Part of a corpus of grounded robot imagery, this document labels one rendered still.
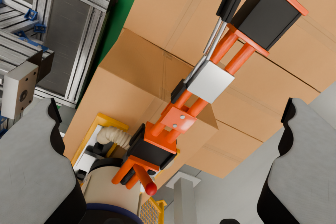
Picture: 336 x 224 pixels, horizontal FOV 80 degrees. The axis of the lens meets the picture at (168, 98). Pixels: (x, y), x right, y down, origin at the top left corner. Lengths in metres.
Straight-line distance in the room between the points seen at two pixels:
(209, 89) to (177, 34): 0.55
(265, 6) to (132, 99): 0.39
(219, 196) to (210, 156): 1.47
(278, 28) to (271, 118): 0.91
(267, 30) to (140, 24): 0.63
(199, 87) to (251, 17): 0.14
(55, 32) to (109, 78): 0.90
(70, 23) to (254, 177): 2.28
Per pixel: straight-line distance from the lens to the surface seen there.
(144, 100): 0.57
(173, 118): 0.42
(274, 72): 1.09
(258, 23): 0.36
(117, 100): 0.59
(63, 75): 1.52
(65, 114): 1.34
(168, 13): 0.89
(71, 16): 1.35
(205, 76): 0.37
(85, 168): 0.74
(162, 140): 0.47
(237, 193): 2.78
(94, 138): 0.67
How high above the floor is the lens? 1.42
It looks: 57 degrees down
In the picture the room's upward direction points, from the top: 179 degrees counter-clockwise
